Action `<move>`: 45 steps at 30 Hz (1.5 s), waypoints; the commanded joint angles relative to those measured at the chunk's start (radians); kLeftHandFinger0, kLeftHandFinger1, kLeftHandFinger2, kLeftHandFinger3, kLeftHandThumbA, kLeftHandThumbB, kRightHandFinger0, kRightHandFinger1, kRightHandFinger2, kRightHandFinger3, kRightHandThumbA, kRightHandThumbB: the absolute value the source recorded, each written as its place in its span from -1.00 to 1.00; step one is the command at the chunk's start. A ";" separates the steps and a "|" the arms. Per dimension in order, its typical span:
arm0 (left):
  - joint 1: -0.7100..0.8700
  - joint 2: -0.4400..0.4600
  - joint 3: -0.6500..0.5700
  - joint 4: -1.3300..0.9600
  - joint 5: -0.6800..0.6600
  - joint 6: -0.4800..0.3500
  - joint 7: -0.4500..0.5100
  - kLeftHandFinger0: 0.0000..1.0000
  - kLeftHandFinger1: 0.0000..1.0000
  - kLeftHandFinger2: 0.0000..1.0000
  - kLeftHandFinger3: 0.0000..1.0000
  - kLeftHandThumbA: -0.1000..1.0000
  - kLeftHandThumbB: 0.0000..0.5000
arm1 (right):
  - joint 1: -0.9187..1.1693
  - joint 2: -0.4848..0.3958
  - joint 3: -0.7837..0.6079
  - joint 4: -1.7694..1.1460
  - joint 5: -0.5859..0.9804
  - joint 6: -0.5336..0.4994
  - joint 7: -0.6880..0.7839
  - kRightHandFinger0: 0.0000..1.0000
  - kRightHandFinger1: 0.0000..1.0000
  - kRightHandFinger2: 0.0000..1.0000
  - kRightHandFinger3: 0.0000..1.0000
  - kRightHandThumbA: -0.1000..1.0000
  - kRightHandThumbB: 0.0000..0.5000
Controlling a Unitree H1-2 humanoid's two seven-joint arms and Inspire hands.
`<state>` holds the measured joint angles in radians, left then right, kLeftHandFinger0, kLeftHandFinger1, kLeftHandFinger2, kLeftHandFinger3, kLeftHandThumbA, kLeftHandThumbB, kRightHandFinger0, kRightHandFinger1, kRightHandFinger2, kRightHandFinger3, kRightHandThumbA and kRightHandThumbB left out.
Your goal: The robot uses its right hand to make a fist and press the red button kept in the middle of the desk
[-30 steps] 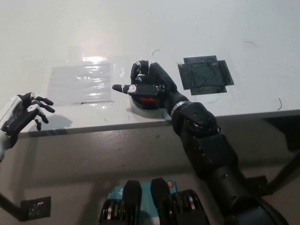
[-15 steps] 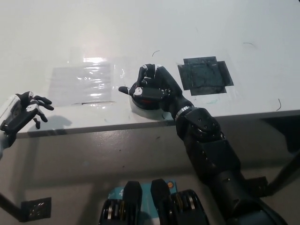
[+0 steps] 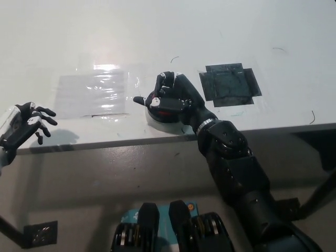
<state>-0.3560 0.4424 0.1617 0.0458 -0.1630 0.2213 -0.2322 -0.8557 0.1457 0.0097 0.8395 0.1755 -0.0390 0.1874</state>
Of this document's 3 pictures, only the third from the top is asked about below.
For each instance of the black tape square patch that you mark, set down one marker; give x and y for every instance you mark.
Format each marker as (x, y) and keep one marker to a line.
(229, 85)

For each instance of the dark table frame beam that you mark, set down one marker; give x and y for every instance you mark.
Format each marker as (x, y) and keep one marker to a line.
(321, 147)

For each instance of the black metal table leg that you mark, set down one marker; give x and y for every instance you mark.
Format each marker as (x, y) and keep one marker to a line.
(11, 231)
(319, 194)

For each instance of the clear plastic taped sheet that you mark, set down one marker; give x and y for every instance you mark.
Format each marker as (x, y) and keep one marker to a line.
(90, 95)

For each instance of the red dome push button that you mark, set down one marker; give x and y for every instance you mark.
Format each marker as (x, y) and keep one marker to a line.
(165, 126)

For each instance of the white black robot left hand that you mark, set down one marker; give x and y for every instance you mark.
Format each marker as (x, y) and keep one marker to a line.
(19, 128)

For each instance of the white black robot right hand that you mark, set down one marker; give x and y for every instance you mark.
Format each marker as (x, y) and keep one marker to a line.
(183, 97)

